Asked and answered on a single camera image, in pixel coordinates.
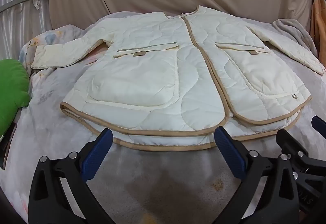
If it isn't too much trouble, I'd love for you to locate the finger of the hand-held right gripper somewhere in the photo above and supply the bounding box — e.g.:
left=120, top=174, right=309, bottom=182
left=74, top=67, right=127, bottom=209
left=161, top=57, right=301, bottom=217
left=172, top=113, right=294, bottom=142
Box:
left=312, top=115, right=326, bottom=136
left=276, top=129, right=317, bottom=169

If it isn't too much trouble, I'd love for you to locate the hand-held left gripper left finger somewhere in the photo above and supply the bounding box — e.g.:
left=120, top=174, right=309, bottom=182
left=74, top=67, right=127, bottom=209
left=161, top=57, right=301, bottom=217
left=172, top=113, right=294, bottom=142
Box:
left=28, top=127, right=114, bottom=224

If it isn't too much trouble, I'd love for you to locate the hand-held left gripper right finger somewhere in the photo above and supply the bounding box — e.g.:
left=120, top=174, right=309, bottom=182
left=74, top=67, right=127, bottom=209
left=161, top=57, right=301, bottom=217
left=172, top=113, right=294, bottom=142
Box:
left=211, top=126, right=300, bottom=224

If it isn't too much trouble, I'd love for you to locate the cream quilted jacket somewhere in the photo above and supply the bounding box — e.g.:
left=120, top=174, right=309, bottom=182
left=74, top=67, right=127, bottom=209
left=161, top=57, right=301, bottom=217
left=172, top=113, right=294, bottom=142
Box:
left=31, top=5, right=324, bottom=152

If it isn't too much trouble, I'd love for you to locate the floral blanket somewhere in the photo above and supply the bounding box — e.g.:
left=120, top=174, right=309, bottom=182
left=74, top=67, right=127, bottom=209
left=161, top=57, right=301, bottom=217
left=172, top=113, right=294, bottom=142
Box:
left=0, top=24, right=326, bottom=224

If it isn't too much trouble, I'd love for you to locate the grey fleece blanket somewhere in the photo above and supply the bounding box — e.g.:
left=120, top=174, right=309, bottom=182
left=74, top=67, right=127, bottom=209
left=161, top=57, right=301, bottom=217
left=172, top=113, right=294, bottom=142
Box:
left=271, top=19, right=319, bottom=56

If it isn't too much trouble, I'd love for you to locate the orange hanging cloth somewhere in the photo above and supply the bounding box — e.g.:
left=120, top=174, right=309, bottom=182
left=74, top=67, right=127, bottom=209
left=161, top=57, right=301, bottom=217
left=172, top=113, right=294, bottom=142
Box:
left=309, top=0, right=326, bottom=48

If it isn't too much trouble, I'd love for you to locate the green cushion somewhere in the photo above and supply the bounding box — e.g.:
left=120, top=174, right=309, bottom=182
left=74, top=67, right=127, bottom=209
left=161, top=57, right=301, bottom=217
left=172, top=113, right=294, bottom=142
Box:
left=0, top=59, right=31, bottom=135

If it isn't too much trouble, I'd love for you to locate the grey metal rail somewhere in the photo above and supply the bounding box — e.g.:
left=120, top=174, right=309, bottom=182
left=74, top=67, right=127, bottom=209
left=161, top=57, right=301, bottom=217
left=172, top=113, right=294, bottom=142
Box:
left=0, top=0, right=49, bottom=13

